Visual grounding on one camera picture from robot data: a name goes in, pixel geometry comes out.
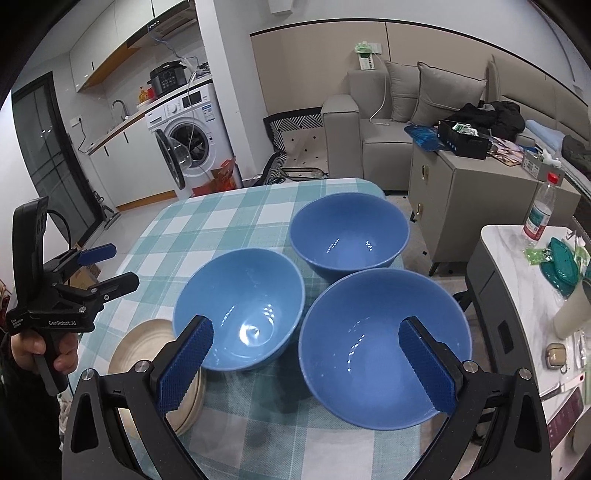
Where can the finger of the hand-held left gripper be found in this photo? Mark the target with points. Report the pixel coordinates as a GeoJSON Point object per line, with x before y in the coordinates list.
{"type": "Point", "coordinates": [115, 285]}
{"type": "Point", "coordinates": [97, 254]}

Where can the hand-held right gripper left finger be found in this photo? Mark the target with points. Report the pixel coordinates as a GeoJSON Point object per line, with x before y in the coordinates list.
{"type": "Point", "coordinates": [184, 364]}

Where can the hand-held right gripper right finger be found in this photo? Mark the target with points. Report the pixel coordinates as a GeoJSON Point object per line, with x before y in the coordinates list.
{"type": "Point", "coordinates": [427, 364]}

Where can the cream plate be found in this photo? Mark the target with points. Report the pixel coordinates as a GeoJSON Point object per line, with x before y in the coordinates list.
{"type": "Point", "coordinates": [138, 341]}
{"type": "Point", "coordinates": [201, 392]}

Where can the blue bowl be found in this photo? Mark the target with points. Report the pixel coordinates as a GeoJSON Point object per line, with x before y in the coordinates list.
{"type": "Point", "coordinates": [351, 230]}
{"type": "Point", "coordinates": [240, 295]}
{"type": "Point", "coordinates": [364, 350]}

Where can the person's left forearm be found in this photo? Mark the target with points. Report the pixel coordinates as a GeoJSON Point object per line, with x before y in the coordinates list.
{"type": "Point", "coordinates": [23, 415]}

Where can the person's left hand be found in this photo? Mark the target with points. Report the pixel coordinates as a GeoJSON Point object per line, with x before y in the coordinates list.
{"type": "Point", "coordinates": [67, 355]}

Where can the floor mop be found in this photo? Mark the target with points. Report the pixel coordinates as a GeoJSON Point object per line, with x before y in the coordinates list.
{"type": "Point", "coordinates": [108, 212]}

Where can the white kitchen counter cabinet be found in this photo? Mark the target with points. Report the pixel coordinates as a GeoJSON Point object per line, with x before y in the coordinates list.
{"type": "Point", "coordinates": [134, 161]}

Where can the dark glass door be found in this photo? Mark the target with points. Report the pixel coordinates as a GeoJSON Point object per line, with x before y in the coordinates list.
{"type": "Point", "coordinates": [51, 152]}

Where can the teal white checked tablecloth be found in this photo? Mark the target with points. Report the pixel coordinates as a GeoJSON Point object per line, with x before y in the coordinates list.
{"type": "Point", "coordinates": [221, 221]}

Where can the beige earbud case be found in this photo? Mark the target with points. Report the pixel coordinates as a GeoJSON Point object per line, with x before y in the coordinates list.
{"type": "Point", "coordinates": [555, 356]}

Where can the white marble side table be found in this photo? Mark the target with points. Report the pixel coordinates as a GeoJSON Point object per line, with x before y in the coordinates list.
{"type": "Point", "coordinates": [508, 258]}

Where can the metal faucet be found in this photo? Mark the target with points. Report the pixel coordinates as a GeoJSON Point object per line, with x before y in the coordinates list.
{"type": "Point", "coordinates": [125, 110]}

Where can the red cardboard box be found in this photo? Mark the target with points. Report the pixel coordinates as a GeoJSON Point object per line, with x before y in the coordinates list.
{"type": "Point", "coordinates": [221, 177]}

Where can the white appliance with maroon panel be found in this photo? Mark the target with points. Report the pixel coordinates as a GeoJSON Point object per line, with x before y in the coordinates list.
{"type": "Point", "coordinates": [570, 410]}

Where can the green snack packet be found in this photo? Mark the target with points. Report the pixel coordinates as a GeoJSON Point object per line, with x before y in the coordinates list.
{"type": "Point", "coordinates": [535, 254]}

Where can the beige cup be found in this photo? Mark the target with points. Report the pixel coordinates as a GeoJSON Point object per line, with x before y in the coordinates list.
{"type": "Point", "coordinates": [572, 309]}

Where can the grey bedside cabinet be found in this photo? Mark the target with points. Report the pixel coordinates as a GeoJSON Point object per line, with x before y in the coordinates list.
{"type": "Point", "coordinates": [471, 207]}

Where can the white washing machine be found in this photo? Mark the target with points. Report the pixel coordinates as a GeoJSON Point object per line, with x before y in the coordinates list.
{"type": "Point", "coordinates": [207, 134]}

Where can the red yellow packages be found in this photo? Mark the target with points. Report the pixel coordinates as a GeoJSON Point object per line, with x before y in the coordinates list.
{"type": "Point", "coordinates": [145, 94]}

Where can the clear water bottle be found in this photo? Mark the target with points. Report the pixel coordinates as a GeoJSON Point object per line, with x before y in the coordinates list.
{"type": "Point", "coordinates": [538, 217]}

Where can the black pressure cooker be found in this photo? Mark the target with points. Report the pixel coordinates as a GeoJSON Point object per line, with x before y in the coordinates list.
{"type": "Point", "coordinates": [167, 81]}

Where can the black box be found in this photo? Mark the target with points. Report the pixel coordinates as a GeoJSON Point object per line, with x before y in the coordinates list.
{"type": "Point", "coordinates": [461, 145]}

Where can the colourful magazine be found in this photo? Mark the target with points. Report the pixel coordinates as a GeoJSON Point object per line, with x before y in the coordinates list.
{"type": "Point", "coordinates": [508, 154]}

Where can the tissue box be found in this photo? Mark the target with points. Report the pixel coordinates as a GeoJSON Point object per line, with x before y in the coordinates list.
{"type": "Point", "coordinates": [538, 166]}

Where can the blue plastic bag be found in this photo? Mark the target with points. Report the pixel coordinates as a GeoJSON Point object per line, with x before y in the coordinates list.
{"type": "Point", "coordinates": [425, 136]}

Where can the range hood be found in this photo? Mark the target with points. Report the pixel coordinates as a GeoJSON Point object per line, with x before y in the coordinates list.
{"type": "Point", "coordinates": [171, 25]}

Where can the grey sofa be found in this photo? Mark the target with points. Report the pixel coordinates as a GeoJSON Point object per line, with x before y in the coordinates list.
{"type": "Point", "coordinates": [341, 138]}

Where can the black jacket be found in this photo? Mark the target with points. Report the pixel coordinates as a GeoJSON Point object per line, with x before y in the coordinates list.
{"type": "Point", "coordinates": [505, 120]}

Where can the light blue towel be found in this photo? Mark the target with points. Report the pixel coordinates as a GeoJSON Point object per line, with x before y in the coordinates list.
{"type": "Point", "coordinates": [545, 134]}

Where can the dark grey clothing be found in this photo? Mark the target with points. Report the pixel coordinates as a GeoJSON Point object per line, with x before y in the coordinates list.
{"type": "Point", "coordinates": [577, 152]}

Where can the large grey cushion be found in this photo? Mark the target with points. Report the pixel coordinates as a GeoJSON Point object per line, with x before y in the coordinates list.
{"type": "Point", "coordinates": [443, 97]}

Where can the small grey cushion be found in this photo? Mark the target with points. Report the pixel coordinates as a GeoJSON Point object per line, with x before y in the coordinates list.
{"type": "Point", "coordinates": [401, 92]}

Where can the white wall cabinets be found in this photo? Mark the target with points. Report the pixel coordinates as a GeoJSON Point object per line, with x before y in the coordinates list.
{"type": "Point", "coordinates": [101, 55]}

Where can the white wall socket panel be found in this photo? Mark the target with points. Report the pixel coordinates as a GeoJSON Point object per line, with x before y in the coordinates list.
{"type": "Point", "coordinates": [369, 60]}

